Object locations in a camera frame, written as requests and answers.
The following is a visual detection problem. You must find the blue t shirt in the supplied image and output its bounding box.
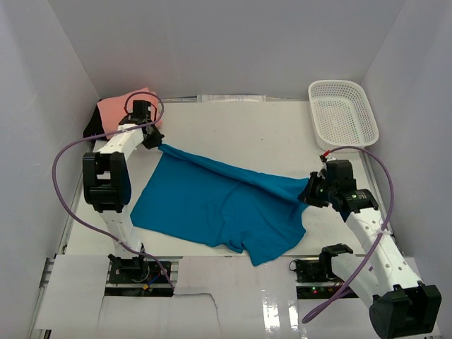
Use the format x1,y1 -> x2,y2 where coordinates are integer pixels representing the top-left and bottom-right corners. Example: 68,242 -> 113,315
131,144 -> 308,266

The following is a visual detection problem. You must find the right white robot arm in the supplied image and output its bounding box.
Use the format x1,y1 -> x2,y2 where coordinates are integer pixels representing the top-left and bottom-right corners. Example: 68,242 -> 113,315
298,156 -> 442,338

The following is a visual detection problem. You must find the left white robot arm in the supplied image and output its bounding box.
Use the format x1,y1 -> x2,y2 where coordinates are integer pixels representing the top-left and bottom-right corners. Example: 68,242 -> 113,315
82,100 -> 164,283

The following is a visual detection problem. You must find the folded pink t shirt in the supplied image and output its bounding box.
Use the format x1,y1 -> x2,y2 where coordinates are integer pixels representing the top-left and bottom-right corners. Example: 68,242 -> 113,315
97,88 -> 160,134

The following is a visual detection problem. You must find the white paper label strip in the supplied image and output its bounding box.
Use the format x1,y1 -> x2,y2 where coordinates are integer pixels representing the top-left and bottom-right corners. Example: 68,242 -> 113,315
197,95 -> 266,102

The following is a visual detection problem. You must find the white plastic basket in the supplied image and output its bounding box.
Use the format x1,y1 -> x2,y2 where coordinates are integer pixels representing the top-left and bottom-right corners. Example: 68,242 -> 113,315
308,80 -> 379,150

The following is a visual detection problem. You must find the white cardboard front cover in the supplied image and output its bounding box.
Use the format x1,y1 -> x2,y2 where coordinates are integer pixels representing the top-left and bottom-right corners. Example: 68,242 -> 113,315
35,255 -> 376,338

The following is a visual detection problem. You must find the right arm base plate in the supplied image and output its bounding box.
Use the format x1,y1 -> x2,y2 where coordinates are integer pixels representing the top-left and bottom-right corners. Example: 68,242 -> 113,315
289,258 -> 344,300

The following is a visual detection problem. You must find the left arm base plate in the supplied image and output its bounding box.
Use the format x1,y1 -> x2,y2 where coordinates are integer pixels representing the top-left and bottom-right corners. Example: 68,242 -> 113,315
105,254 -> 177,297

